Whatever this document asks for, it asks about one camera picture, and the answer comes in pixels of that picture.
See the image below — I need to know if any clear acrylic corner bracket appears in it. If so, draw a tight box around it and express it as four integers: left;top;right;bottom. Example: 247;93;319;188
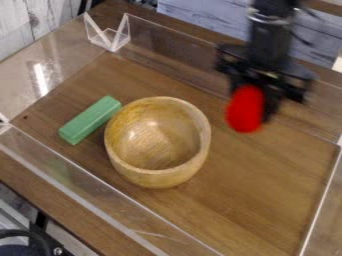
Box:
83;13;131;52

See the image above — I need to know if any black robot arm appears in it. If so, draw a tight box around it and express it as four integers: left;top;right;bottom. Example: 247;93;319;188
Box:
215;0;317;132

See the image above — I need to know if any wooden bowl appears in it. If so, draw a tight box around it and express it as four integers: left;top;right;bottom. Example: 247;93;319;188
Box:
104;96;211;189

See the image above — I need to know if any black cable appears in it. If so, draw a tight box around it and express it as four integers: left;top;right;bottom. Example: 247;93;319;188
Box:
0;228;45;256

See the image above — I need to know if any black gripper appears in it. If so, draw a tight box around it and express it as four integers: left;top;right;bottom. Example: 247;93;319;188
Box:
215;16;317;123

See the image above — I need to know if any red plush strawberry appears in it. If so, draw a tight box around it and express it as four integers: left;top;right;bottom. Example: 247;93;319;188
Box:
226;84;266;133

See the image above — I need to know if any black table clamp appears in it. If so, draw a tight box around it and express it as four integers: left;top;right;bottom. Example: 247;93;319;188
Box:
28;212;75;256

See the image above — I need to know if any green rectangular block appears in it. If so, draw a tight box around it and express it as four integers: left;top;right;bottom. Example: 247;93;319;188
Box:
59;95;122;145

